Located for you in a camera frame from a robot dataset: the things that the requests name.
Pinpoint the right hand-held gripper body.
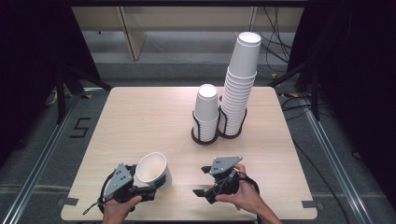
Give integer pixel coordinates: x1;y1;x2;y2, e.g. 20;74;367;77
204;156;245;205

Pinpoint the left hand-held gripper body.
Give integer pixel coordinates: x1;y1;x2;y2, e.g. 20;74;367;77
102;162;157;204

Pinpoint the white paper cup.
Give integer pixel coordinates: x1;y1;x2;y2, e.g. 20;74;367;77
134;151;173;190

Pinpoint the black wire cup holder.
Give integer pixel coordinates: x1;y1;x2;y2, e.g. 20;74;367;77
191;104;248;146

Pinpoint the short stack of paper cups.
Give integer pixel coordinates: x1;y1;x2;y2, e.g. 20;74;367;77
191;83;220;144

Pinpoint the tall stack of paper cups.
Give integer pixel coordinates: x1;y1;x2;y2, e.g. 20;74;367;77
218;31;262;137

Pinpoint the person's left hand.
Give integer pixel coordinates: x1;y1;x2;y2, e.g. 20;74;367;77
102;195;144;224

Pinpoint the person's right hand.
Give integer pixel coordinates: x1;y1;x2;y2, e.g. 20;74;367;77
214;162;265;217

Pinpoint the black tape strip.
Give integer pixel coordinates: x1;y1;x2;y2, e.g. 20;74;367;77
57;197;79;207
301;200;325;210

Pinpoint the black metal stand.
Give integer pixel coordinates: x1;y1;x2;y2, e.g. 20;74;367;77
266;57;323;121
55;63;114;124

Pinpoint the left hand-held gripper cable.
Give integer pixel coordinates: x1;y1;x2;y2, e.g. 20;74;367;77
82;169;120;217

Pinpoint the hand-held gripper cable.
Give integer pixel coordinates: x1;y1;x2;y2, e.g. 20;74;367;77
218;169;262;195
82;169;120;217

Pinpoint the right hand-held gripper cable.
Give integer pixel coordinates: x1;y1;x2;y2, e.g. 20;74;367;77
218;169;262;195

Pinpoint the aluminium floor rail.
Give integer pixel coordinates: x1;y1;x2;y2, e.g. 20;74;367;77
298;96;379;224
0;91;85;224

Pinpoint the black floor cable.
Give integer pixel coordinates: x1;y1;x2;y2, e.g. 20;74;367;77
280;95;352;224

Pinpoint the bundle of black cables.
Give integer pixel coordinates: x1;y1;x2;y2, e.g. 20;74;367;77
251;6;295;78

